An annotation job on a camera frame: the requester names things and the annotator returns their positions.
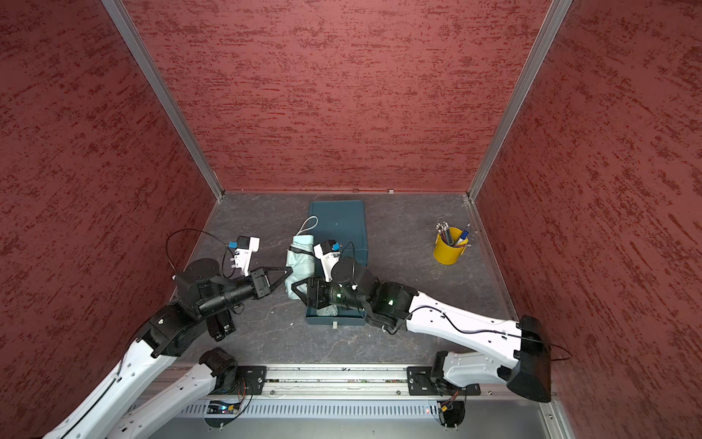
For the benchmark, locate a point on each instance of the pens in cup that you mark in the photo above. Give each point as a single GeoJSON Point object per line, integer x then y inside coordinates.
{"type": "Point", "coordinates": [451, 236]}

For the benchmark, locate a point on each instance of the aluminium corner post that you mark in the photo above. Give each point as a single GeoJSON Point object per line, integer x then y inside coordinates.
{"type": "Point", "coordinates": [120, 17]}
{"type": "Point", "coordinates": [548, 31]}

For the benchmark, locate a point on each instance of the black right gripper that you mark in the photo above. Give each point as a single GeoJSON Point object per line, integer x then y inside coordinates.
{"type": "Point", "coordinates": [317, 286]}

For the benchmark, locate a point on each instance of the green umbrella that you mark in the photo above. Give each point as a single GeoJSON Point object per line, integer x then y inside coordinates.
{"type": "Point", "coordinates": [300, 256]}
{"type": "Point", "coordinates": [330, 310]}

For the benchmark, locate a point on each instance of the yellow pen cup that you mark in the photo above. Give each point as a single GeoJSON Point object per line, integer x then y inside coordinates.
{"type": "Point", "coordinates": [446, 255]}

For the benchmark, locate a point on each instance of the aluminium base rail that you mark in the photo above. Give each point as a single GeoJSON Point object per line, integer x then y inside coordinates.
{"type": "Point", "coordinates": [316, 381]}

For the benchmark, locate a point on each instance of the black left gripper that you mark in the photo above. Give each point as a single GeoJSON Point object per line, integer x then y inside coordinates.
{"type": "Point", "coordinates": [260, 281]}

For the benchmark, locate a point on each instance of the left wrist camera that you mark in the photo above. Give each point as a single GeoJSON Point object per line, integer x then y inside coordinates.
{"type": "Point", "coordinates": [242, 251]}

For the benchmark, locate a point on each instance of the teal drawer cabinet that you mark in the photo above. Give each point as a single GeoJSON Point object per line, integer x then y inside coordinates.
{"type": "Point", "coordinates": [342, 221]}

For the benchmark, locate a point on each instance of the aluminium left corner post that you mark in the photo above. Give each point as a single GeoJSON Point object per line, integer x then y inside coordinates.
{"type": "Point", "coordinates": [120, 17]}

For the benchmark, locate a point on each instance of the aluminium right corner post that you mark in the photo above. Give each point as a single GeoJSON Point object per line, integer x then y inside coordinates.
{"type": "Point", "coordinates": [548, 31]}

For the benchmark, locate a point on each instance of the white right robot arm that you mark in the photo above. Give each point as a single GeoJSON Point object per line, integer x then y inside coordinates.
{"type": "Point", "coordinates": [516, 353]}

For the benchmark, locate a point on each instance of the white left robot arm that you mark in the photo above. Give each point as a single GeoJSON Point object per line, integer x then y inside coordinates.
{"type": "Point", "coordinates": [205, 299]}

